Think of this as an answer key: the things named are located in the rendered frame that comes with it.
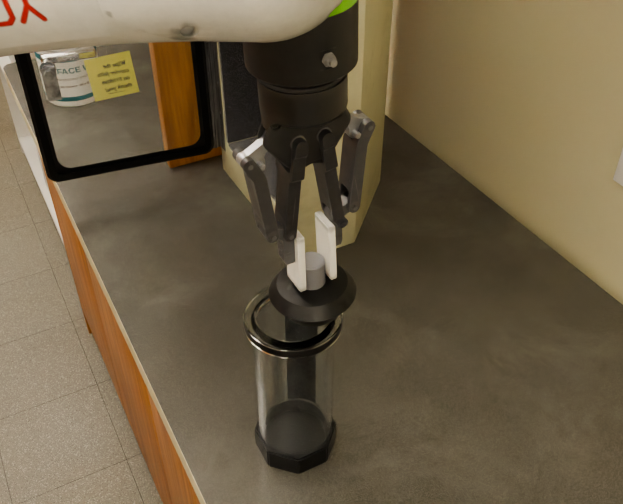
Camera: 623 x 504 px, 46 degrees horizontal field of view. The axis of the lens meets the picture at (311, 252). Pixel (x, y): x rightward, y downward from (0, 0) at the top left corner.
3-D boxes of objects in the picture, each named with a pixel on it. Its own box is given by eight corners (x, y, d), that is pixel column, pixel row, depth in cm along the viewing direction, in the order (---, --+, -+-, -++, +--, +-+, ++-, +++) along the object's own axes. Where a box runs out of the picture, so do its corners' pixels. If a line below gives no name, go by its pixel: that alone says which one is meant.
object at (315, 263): (330, 265, 83) (328, 220, 78) (372, 316, 76) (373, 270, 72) (256, 294, 80) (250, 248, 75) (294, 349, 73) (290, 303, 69)
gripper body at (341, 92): (325, 35, 63) (327, 127, 69) (235, 60, 60) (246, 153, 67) (370, 70, 58) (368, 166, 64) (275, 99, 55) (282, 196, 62)
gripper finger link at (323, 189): (298, 117, 65) (312, 110, 65) (319, 208, 73) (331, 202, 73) (319, 137, 62) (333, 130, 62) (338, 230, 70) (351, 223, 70)
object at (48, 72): (62, 100, 120) (54, 68, 116) (48, 102, 119) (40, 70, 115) (61, 95, 121) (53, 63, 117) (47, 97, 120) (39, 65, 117)
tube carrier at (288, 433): (313, 389, 98) (313, 269, 85) (353, 449, 91) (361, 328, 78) (239, 419, 95) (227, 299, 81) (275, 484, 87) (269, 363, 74)
